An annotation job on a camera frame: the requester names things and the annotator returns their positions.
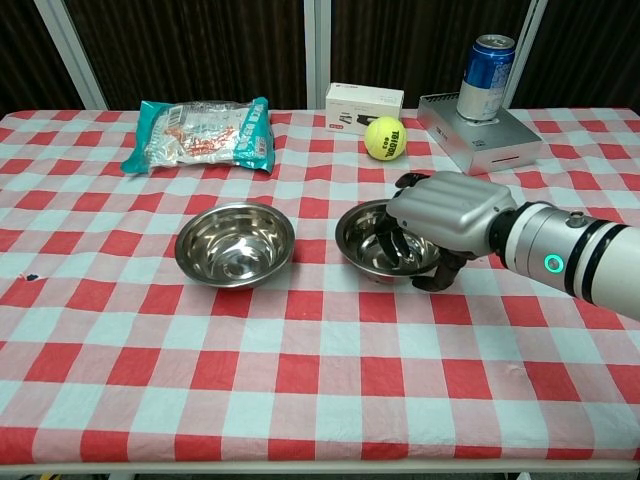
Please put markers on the stainless steel metal bowl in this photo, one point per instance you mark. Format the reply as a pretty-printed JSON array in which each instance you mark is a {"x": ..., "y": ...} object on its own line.
[
  {"x": 380, "y": 279},
  {"x": 235, "y": 250},
  {"x": 362, "y": 240}
]

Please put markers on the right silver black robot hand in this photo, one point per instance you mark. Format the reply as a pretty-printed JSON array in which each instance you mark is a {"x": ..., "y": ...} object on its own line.
[{"x": 450, "y": 210}]

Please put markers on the blue drink can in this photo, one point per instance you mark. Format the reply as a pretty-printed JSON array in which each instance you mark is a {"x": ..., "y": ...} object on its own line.
[{"x": 485, "y": 80}]

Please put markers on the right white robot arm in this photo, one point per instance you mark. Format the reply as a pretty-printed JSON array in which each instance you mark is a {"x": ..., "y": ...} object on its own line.
[{"x": 600, "y": 260}]

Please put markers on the yellow tennis ball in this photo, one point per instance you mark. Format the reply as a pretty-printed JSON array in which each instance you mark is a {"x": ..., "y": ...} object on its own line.
[{"x": 385, "y": 140}]

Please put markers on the white partition frame post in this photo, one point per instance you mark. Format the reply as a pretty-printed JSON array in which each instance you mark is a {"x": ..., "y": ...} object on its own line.
[
  {"x": 525, "y": 45},
  {"x": 72, "y": 55},
  {"x": 317, "y": 50}
]

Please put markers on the white cardboard box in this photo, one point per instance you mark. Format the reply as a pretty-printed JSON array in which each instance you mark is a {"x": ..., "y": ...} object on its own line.
[{"x": 360, "y": 102}]

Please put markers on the red white checkered tablecloth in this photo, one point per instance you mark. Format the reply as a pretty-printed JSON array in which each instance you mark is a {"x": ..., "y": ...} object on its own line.
[{"x": 300, "y": 360}]

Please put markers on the silver metal box device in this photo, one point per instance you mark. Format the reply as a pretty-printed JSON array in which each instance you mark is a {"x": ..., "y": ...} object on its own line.
[{"x": 490, "y": 142}]

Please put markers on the dark brown partition panel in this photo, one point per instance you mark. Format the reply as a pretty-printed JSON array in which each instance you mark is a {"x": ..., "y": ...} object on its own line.
[
  {"x": 590, "y": 50},
  {"x": 200, "y": 50},
  {"x": 410, "y": 45},
  {"x": 25, "y": 55}
]

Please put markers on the teal snack bag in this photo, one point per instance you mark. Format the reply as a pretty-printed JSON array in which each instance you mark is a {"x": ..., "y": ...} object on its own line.
[{"x": 200, "y": 135}]

